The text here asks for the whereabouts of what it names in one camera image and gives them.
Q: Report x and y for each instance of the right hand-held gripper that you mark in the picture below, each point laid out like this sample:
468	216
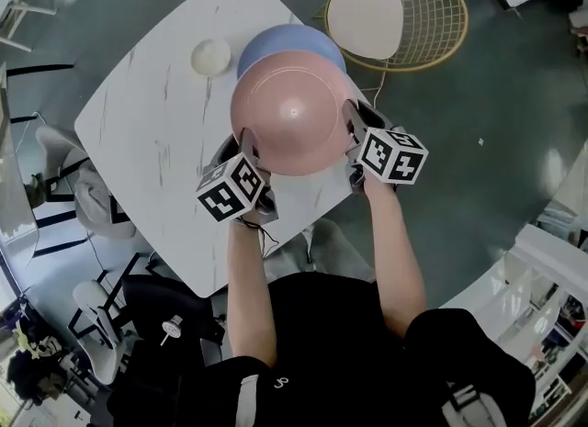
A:
392	156

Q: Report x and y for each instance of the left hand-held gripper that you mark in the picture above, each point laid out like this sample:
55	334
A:
229	191

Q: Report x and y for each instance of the pink big plate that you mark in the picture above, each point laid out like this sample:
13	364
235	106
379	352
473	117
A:
294	113

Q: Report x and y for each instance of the blue big plate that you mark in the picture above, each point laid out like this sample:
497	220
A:
285	39

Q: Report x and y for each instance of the person's left forearm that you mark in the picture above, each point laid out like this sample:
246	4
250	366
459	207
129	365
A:
250	296

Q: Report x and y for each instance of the person's right forearm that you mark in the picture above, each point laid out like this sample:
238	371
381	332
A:
395	260

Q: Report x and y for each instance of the small cream bowl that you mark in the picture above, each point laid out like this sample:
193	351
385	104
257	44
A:
210	57

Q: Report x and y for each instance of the cream seat cushion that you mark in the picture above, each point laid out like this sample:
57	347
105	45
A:
365	16

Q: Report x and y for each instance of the person's grey trousers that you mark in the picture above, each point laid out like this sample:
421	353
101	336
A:
331	250

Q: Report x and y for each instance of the grey bundled cloth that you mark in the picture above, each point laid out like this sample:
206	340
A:
96	205

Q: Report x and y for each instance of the black office chair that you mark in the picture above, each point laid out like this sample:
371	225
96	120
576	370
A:
156	296

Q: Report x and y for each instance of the grey upholstered chair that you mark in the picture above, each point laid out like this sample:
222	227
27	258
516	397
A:
55	140

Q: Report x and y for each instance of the light grey shell chair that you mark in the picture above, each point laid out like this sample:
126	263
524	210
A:
94	301

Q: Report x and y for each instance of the white stair balustrade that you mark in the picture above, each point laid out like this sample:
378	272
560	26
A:
533	255

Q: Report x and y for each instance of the person's black shirt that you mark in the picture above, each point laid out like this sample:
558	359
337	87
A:
335	347

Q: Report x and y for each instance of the grey oval table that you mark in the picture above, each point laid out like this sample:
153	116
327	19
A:
11	186

